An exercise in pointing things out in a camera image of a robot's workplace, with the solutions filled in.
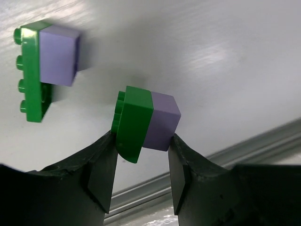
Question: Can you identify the green flat lego plate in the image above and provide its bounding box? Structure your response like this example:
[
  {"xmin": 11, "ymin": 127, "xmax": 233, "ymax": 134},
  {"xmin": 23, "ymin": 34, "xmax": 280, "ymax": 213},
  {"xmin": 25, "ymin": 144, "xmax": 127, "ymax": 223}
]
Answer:
[{"xmin": 14, "ymin": 20, "xmax": 53, "ymax": 122}]

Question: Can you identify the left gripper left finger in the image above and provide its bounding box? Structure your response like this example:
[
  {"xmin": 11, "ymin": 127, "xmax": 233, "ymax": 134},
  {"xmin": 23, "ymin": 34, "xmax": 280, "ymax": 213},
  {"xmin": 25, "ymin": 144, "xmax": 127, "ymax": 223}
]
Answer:
[{"xmin": 0, "ymin": 133, "xmax": 118, "ymax": 226}]

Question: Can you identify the purple lego brick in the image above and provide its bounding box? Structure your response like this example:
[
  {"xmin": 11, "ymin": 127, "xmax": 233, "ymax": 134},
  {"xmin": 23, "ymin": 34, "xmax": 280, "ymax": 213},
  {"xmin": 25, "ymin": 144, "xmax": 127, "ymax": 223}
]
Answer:
[{"xmin": 143, "ymin": 92, "xmax": 181, "ymax": 151}]

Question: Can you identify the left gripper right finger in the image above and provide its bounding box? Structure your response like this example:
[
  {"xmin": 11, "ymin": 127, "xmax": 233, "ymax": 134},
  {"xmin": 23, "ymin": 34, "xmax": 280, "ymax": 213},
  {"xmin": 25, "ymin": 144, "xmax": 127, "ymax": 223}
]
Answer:
[{"xmin": 168, "ymin": 135, "xmax": 301, "ymax": 226}]

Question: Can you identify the purple lego on plate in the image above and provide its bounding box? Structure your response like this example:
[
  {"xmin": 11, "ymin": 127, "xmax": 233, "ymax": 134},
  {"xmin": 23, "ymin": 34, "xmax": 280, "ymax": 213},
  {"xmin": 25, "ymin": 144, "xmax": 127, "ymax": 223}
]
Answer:
[{"xmin": 39, "ymin": 25, "xmax": 81, "ymax": 87}]

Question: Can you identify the green curved lego brick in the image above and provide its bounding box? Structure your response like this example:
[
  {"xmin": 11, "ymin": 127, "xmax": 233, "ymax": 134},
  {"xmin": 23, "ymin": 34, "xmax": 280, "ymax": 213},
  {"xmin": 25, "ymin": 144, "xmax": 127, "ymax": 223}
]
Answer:
[{"xmin": 111, "ymin": 86, "xmax": 154, "ymax": 163}]

